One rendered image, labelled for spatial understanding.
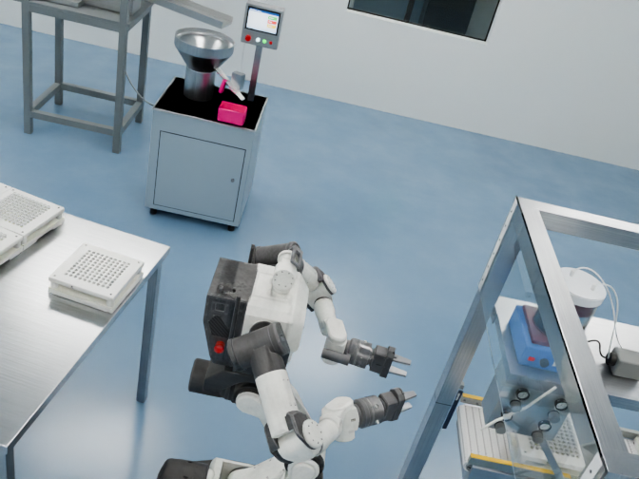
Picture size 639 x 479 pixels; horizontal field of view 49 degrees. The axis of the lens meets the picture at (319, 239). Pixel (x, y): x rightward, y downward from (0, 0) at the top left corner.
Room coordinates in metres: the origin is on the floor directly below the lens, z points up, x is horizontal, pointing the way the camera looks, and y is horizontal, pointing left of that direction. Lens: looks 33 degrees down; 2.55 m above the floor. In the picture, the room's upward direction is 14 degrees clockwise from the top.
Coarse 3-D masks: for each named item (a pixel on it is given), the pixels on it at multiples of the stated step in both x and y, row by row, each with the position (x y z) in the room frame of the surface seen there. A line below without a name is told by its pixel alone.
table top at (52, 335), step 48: (48, 240) 2.14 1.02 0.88; (96, 240) 2.21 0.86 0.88; (144, 240) 2.29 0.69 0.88; (0, 288) 1.81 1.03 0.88; (0, 336) 1.59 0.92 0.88; (48, 336) 1.65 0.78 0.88; (96, 336) 1.70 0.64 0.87; (0, 384) 1.41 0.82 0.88; (48, 384) 1.45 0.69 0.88; (0, 432) 1.24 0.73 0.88
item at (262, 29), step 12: (252, 0) 4.25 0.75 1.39; (252, 12) 4.18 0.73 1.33; (264, 12) 4.18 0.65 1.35; (276, 12) 4.19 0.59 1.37; (252, 24) 4.18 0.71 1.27; (264, 24) 4.18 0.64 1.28; (276, 24) 4.18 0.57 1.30; (252, 36) 4.18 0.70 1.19; (264, 36) 4.19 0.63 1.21; (276, 36) 4.19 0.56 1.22; (276, 48) 4.19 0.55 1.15; (252, 72) 4.22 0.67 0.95; (252, 84) 4.22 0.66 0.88; (252, 96) 4.22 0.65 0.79
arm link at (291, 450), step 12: (324, 420) 1.41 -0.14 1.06; (288, 432) 1.28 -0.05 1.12; (324, 432) 1.34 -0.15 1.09; (336, 432) 1.38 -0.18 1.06; (288, 444) 1.26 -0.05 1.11; (300, 444) 1.25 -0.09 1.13; (324, 444) 1.31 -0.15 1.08; (288, 456) 1.25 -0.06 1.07; (300, 456) 1.25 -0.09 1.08; (312, 456) 1.26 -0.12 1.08
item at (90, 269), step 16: (80, 256) 2.00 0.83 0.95; (96, 256) 2.03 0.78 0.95; (112, 256) 2.05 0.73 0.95; (64, 272) 1.89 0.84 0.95; (80, 272) 1.93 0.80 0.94; (96, 272) 1.94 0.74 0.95; (112, 272) 1.96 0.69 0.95; (128, 272) 1.98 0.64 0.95; (80, 288) 1.84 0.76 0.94; (96, 288) 1.85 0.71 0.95; (112, 288) 1.87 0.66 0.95
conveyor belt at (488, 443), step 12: (468, 408) 1.85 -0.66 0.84; (480, 408) 1.87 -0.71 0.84; (468, 420) 1.79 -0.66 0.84; (480, 420) 1.81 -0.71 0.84; (468, 432) 1.73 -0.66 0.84; (480, 432) 1.75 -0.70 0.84; (492, 432) 1.76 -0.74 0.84; (468, 444) 1.68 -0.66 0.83; (480, 444) 1.70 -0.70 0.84; (492, 444) 1.71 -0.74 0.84; (504, 444) 1.72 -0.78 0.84; (468, 456) 1.63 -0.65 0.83; (492, 456) 1.65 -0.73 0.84; (504, 456) 1.67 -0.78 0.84
